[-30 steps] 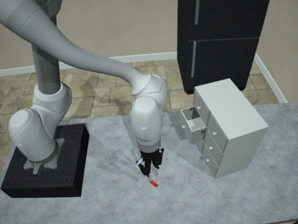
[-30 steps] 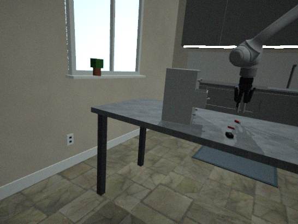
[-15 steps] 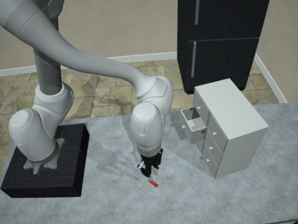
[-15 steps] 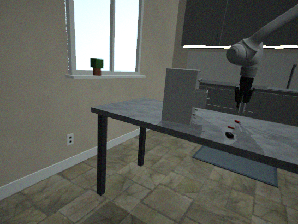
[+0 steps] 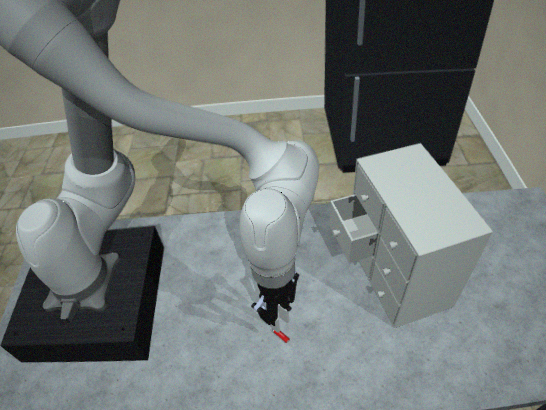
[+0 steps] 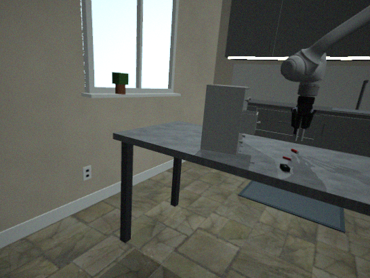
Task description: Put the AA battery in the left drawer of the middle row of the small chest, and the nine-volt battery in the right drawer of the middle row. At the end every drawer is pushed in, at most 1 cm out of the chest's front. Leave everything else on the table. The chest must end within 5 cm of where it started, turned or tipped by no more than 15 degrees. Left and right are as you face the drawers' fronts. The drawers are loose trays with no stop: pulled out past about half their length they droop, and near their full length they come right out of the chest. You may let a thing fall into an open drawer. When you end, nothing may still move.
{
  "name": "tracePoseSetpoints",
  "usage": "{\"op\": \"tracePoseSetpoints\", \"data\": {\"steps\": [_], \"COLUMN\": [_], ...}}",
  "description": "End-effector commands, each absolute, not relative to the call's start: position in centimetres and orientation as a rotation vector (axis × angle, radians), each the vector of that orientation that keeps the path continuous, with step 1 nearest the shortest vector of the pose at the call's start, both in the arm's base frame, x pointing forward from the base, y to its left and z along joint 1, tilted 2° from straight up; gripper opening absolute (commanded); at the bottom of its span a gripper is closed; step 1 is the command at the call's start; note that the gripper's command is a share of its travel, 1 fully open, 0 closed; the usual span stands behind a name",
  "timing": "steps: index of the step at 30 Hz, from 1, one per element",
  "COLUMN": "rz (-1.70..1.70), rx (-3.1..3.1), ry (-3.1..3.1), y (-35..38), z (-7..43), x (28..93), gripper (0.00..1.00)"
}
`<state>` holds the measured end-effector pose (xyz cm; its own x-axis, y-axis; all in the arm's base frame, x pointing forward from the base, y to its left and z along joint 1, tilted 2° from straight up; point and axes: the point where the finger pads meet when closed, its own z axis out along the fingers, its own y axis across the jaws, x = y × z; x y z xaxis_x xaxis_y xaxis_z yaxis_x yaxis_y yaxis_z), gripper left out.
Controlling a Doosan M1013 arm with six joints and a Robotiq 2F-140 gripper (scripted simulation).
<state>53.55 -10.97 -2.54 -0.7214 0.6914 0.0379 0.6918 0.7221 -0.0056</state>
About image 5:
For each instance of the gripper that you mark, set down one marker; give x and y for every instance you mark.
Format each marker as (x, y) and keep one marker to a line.
(279, 299)

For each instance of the red aa battery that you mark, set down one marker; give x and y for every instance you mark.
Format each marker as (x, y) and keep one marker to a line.
(282, 336)

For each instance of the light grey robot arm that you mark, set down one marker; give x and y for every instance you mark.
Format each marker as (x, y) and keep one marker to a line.
(61, 241)

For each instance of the small grey chest of drawers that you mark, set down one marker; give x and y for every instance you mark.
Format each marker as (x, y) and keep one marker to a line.
(445, 231)

